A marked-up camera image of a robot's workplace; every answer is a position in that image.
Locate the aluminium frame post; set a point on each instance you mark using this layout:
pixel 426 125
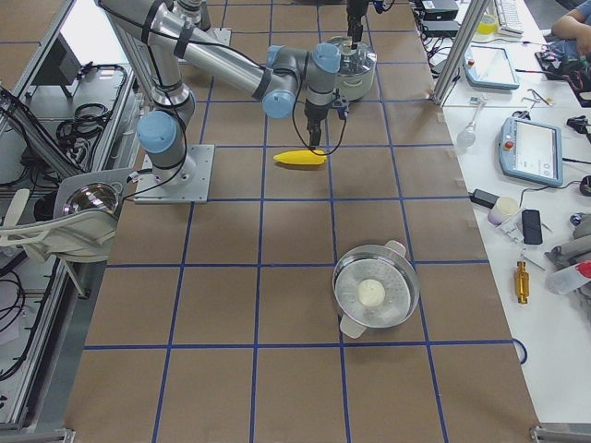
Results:
pixel 472 16

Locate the white electric cooking pot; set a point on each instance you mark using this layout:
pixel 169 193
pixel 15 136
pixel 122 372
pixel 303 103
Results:
pixel 353 88

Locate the steel steamer pot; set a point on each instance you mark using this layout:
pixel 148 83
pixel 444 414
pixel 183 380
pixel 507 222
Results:
pixel 385 263

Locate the far teach pendant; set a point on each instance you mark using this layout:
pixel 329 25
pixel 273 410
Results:
pixel 490 67

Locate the white keyboard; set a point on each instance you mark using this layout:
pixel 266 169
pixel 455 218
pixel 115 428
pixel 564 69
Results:
pixel 508 18

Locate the glass pot lid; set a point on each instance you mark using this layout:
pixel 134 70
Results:
pixel 354 61

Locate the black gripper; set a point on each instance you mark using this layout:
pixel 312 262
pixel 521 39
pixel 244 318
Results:
pixel 313 113
pixel 355 18

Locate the gold brass fitting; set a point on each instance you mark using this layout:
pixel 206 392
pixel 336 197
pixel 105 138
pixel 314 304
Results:
pixel 521 282

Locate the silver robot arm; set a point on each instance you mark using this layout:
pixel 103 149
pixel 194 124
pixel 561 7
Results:
pixel 174 31
pixel 196 13

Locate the white lavender cup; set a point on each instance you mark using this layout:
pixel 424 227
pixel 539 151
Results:
pixel 503 209

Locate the teach pendant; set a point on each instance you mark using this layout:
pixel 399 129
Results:
pixel 490 67
pixel 531 151

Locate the near teach pendant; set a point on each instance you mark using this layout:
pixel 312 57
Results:
pixel 531 151

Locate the light bulb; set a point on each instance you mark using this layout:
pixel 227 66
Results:
pixel 466 138

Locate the white steamed bun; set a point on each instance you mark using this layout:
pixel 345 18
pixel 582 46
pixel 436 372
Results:
pixel 370 293

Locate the black smartphone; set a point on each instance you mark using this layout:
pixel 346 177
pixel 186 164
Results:
pixel 531 227

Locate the yellow corn cob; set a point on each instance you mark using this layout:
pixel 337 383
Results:
pixel 300 158

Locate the glass dome lid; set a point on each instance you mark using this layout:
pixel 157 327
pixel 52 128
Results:
pixel 98 196

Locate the black power adapter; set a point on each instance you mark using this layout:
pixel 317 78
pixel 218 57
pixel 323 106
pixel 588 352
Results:
pixel 483 198

